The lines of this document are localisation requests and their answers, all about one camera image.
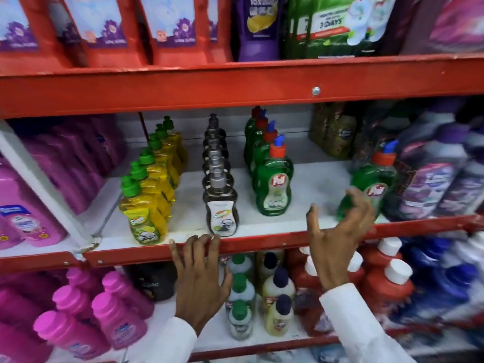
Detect red metal shelf rack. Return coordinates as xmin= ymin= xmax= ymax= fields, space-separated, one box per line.
xmin=0 ymin=53 xmax=484 ymax=363

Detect yellow bottle with dark cap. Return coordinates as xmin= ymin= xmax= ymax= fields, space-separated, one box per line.
xmin=257 ymin=250 xmax=286 ymax=288
xmin=264 ymin=294 xmax=295 ymax=337
xmin=262 ymin=267 xmax=296 ymax=310

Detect light blue packet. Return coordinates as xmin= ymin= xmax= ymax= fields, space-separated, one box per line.
xmin=312 ymin=345 xmax=349 ymax=363

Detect black bottle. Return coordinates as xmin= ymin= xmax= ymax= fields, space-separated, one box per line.
xmin=124 ymin=262 xmax=178 ymax=302

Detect row of dark pump bottles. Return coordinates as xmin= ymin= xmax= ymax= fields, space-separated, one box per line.
xmin=201 ymin=113 xmax=240 ymax=237

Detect group of small pink bottles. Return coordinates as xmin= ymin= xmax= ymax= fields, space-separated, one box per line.
xmin=0 ymin=266 xmax=156 ymax=363

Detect green dish soap bottle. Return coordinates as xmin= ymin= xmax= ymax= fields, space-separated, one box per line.
xmin=256 ymin=135 xmax=294 ymax=217
xmin=244 ymin=106 xmax=262 ymax=140
xmin=244 ymin=109 xmax=269 ymax=174
xmin=252 ymin=121 xmax=278 ymax=176
xmin=337 ymin=140 xmax=398 ymax=222

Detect pink purple softener pouch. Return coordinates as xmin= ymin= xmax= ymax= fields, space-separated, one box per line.
xmin=401 ymin=0 xmax=484 ymax=56

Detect group of blue detergent bottles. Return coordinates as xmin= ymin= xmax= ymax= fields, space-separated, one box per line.
xmin=391 ymin=231 xmax=484 ymax=339

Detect person's left forearm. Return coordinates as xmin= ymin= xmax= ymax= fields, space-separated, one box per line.
xmin=149 ymin=317 xmax=198 ymax=363

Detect olive refill pouch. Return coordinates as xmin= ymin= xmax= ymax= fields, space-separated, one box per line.
xmin=309 ymin=103 xmax=358 ymax=160

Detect red detergent pouch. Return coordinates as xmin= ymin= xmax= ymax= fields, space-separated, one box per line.
xmin=206 ymin=0 xmax=234 ymax=65
xmin=137 ymin=0 xmax=212 ymax=67
xmin=0 ymin=0 xmax=73 ymax=73
xmin=46 ymin=0 xmax=149 ymax=69

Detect cluster of red white-capped bottles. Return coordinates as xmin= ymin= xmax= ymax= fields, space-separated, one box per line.
xmin=285 ymin=237 xmax=416 ymax=336

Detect green detergent pouch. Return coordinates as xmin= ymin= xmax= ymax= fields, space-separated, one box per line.
xmin=283 ymin=0 xmax=398 ymax=59

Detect large pink detergent jugs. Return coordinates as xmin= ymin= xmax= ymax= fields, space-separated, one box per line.
xmin=0 ymin=115 xmax=128 ymax=251

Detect person's right hand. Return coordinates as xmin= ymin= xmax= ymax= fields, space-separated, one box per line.
xmin=306 ymin=188 xmax=376 ymax=292

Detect purple refill pouch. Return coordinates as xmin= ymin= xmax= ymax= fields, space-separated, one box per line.
xmin=231 ymin=0 xmax=289 ymax=62

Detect row of yellow soap bottles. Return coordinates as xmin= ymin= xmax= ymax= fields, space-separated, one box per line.
xmin=119 ymin=116 xmax=188 ymax=245

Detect group of purple-capped softener bottles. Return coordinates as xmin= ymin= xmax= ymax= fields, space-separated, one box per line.
xmin=382 ymin=97 xmax=484 ymax=222

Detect person's left hand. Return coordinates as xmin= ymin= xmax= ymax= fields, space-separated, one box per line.
xmin=169 ymin=234 xmax=234 ymax=336

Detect white bottle with green cap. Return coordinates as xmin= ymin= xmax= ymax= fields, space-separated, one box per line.
xmin=228 ymin=299 xmax=253 ymax=341
xmin=226 ymin=273 xmax=256 ymax=312
xmin=225 ymin=254 xmax=255 ymax=280

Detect person's right forearm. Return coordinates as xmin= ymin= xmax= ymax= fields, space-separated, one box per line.
xmin=319 ymin=283 xmax=416 ymax=363

